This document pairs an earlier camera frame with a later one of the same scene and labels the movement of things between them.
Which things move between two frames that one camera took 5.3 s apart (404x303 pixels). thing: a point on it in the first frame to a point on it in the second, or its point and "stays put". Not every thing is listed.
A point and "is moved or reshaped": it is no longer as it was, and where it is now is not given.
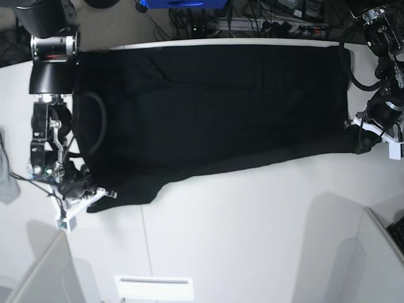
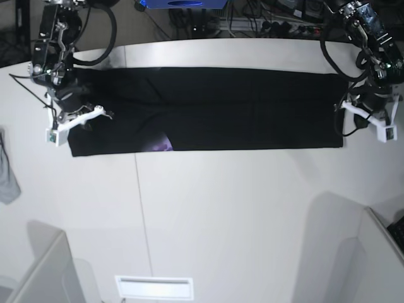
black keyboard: (396, 230) stays put
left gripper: (75, 182) to (69, 100)
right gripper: (386, 108) to (372, 97)
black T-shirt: (147, 117) is moved or reshaped
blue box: (185, 4) stays put
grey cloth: (9, 189) stays put
